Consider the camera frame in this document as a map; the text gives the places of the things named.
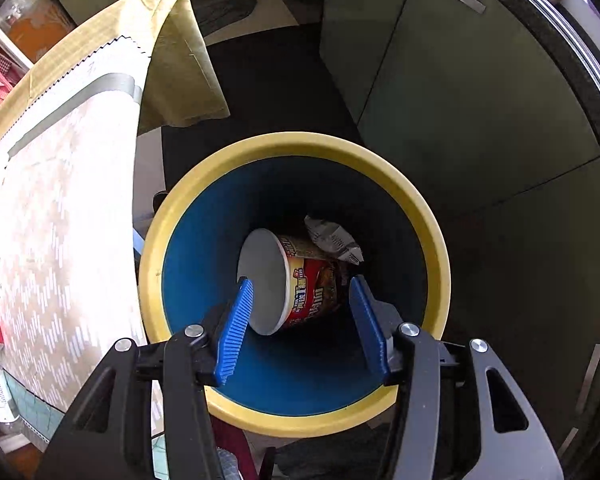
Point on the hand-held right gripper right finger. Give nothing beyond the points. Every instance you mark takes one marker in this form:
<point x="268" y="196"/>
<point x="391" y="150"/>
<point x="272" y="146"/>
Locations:
<point x="367" y="330"/>

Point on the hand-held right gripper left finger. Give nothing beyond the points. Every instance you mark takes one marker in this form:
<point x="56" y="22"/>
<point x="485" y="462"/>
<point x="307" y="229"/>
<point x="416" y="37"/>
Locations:
<point x="235" y="332"/>

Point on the red instant noodle cup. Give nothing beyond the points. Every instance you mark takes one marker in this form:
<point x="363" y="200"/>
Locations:
<point x="310" y="295"/>

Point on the silver wrapper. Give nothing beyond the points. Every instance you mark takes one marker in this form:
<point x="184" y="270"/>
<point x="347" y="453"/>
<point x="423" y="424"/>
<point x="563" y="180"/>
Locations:
<point x="332" y="240"/>

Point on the yellow rimmed blue trash bin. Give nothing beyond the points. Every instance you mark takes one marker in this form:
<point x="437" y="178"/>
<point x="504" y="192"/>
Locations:
<point x="205" y="240"/>

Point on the dark red chair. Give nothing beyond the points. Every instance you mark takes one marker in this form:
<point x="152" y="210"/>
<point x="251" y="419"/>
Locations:
<point x="235" y="450"/>

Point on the black stool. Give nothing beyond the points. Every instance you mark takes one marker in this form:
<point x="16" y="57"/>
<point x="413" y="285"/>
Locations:
<point x="320" y="455"/>

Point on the beige patterned tablecloth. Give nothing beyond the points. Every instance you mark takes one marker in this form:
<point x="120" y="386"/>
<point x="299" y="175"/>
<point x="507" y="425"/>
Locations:
<point x="70" y="210"/>

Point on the green door cabinet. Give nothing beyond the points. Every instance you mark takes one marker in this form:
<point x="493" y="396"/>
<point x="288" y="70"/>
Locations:
<point x="480" y="110"/>

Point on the dark patterned floor mat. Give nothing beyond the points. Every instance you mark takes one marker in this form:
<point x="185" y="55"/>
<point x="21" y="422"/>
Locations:
<point x="225" y="12"/>

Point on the black kitchen countertop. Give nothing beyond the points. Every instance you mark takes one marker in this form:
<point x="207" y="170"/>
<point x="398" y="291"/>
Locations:
<point x="570" y="80"/>

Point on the red checked cloth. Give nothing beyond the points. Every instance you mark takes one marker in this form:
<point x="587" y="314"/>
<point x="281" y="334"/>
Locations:
<point x="0" y="85"/>

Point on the wooden glass door cabinet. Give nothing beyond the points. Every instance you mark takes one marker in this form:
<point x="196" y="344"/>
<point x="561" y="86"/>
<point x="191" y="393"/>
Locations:
<point x="35" y="30"/>

